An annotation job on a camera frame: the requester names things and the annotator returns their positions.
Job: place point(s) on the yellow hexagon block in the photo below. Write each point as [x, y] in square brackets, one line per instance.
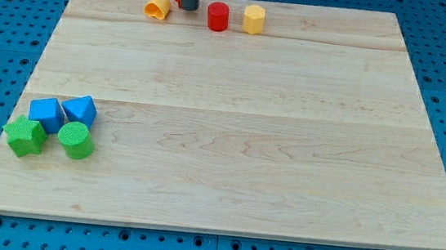
[253, 19]

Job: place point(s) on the yellow tipped-over hollow block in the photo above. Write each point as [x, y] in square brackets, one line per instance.
[158, 9]

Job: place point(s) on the light wooden board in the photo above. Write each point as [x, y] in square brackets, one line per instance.
[313, 131]

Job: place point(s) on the green cylinder block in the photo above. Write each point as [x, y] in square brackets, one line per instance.
[76, 140]

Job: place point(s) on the blue triangle block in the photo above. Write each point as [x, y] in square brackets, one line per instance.
[81, 109]

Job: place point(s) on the red cylinder block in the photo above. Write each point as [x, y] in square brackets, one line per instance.
[218, 14]

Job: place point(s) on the blue cube block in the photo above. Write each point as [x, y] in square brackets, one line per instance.
[49, 113]

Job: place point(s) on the green star block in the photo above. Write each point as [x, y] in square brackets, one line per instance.
[25, 136]

